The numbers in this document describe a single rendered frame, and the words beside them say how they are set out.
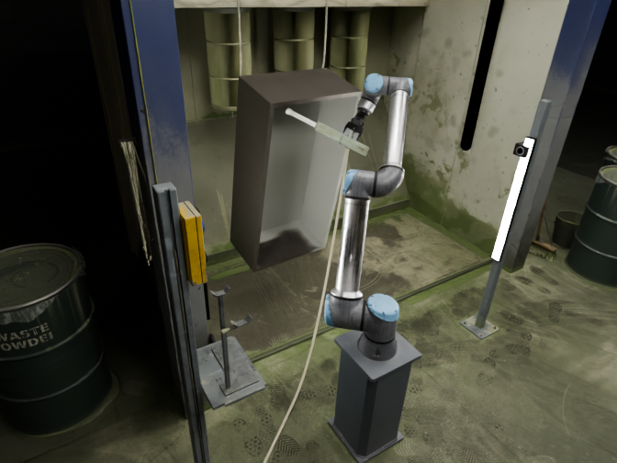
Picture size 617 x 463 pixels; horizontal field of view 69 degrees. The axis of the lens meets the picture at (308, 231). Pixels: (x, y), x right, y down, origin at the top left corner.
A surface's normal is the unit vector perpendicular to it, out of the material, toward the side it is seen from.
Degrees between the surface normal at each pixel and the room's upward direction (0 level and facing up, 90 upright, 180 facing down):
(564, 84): 90
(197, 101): 90
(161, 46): 90
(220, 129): 57
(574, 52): 90
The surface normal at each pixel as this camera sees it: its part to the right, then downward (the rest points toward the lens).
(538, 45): -0.85, 0.24
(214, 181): 0.47, -0.10
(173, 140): 0.53, 0.44
